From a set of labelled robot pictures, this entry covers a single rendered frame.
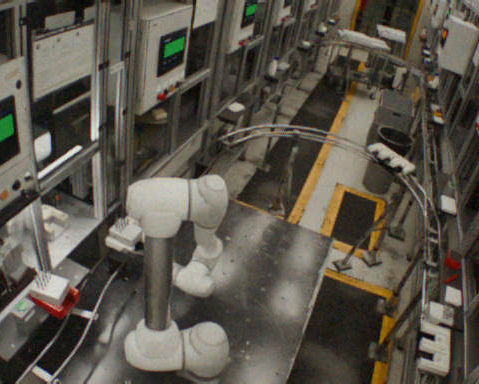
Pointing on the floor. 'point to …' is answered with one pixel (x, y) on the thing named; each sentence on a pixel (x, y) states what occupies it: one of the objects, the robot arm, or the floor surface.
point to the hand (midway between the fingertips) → (128, 253)
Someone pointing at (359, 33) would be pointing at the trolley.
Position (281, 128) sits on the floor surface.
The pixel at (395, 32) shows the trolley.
